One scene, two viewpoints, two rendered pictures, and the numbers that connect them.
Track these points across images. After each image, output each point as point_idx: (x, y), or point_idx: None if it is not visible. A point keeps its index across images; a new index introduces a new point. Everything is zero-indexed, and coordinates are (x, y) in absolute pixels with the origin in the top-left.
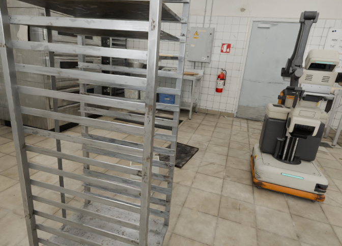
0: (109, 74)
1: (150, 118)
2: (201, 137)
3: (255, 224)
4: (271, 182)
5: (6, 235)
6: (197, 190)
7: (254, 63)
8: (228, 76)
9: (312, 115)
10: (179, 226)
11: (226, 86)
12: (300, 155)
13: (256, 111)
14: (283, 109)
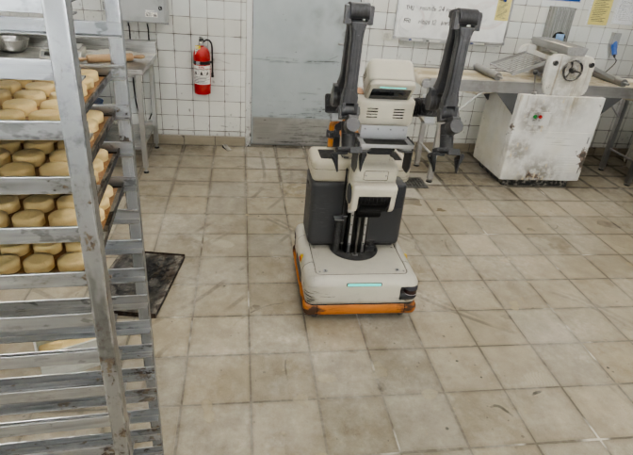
0: (4, 316)
1: (115, 376)
2: (185, 219)
3: (316, 391)
4: (332, 302)
5: None
6: (202, 360)
7: (271, 19)
8: (218, 52)
9: (384, 178)
10: (184, 449)
11: (219, 76)
12: (375, 238)
13: (291, 127)
14: (338, 163)
